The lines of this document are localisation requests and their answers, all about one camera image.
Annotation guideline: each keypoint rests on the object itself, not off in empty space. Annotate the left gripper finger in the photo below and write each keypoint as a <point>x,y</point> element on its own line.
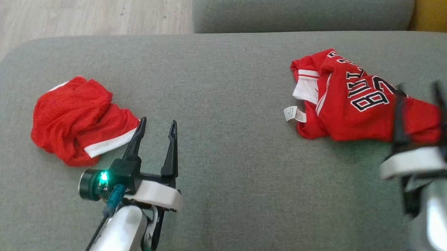
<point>135,144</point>
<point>171,157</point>

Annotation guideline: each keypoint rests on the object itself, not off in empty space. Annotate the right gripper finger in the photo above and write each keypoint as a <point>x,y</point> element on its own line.
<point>446,127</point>
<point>400,118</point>

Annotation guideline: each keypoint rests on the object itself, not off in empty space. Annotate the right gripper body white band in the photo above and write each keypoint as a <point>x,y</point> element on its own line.
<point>414,160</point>

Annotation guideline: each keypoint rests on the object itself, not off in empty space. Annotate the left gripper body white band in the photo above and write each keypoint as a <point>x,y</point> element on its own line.
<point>156,196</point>

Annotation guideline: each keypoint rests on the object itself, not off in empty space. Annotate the red jersey with black number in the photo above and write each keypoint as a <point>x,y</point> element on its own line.
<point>359,120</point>

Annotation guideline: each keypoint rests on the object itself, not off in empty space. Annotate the red mesh shorts white trim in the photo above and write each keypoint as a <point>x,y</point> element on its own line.
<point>69,115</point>

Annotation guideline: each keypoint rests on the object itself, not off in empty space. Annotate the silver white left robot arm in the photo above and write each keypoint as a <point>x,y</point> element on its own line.
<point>120,234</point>

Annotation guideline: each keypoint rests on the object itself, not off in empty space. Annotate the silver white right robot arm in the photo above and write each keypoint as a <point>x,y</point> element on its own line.
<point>438,225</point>

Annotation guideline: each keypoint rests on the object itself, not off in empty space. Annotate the wide yellow sofa backrest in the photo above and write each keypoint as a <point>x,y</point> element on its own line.
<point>443,14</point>

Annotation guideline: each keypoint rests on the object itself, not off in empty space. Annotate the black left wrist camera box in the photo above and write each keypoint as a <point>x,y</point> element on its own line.
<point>125,170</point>

